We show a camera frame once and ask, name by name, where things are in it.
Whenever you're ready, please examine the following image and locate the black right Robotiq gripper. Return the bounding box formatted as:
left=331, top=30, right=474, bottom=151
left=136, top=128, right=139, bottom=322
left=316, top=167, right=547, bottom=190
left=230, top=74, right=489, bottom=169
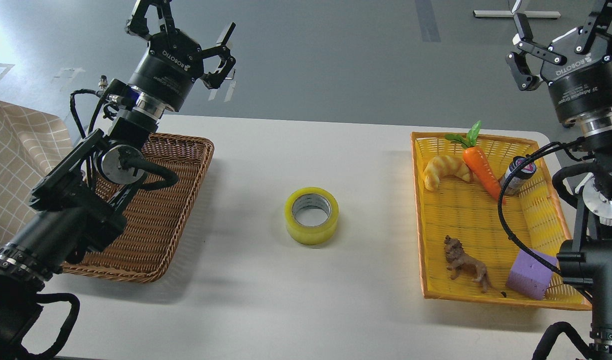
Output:
left=505, top=0, right=612, bottom=124

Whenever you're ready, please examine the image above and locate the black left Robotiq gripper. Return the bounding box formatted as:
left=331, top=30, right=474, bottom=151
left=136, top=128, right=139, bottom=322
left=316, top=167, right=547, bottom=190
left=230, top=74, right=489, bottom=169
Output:
left=125, top=0, right=236, bottom=113

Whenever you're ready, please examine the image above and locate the yellow tape roll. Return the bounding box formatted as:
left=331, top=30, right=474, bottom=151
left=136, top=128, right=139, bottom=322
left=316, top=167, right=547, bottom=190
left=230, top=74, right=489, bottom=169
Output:
left=283, top=186, right=340, bottom=246

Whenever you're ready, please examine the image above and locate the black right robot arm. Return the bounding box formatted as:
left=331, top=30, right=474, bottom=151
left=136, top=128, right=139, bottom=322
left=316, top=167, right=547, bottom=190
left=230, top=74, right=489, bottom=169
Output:
left=498, top=0, right=612, bottom=360

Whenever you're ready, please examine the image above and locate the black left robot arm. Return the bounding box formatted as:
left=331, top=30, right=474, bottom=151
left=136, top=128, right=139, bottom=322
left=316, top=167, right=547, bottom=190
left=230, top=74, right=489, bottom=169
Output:
left=0, top=0, right=236, bottom=360

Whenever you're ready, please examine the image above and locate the white stand base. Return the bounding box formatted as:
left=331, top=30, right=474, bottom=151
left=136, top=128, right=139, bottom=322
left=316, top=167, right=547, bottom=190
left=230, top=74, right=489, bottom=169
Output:
left=473, top=0, right=562, bottom=21

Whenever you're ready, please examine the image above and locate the orange toy carrot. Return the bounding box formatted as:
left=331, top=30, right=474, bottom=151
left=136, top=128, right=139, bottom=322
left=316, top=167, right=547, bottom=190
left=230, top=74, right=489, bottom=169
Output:
left=444, top=120, right=506, bottom=205

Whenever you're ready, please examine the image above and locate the small dark jar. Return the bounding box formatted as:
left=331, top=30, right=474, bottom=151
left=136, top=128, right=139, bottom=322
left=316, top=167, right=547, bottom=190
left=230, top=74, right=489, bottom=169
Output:
left=499, top=156, right=538, bottom=196

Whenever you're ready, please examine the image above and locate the brown wicker basket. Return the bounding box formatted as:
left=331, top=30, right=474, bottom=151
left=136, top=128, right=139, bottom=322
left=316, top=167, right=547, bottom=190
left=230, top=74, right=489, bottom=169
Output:
left=63, top=133, right=215, bottom=284

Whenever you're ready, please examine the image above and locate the toy croissant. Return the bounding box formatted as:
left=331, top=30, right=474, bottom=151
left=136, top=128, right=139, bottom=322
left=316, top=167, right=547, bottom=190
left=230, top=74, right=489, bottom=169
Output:
left=423, top=155, right=472, bottom=192

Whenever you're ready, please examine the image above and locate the beige checkered cloth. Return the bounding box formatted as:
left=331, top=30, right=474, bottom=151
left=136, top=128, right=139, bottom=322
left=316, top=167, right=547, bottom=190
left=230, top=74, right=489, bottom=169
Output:
left=0, top=100, right=72, bottom=246

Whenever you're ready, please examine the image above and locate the yellow plastic basket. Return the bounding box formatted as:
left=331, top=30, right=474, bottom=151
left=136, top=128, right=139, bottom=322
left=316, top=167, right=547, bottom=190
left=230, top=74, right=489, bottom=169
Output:
left=411, top=132, right=592, bottom=311

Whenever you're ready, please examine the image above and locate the purple foam cube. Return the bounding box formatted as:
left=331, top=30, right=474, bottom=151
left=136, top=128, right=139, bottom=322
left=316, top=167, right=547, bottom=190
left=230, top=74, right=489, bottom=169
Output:
left=505, top=250, right=555, bottom=301

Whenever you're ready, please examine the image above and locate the brown toy lion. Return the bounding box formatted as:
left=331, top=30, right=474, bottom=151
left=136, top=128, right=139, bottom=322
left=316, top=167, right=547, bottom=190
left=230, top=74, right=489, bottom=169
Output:
left=444, top=235, right=493, bottom=294

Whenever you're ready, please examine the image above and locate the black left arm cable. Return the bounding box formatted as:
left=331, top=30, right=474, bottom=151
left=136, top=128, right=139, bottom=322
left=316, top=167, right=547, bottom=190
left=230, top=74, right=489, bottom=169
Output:
left=68, top=75, right=117, bottom=151

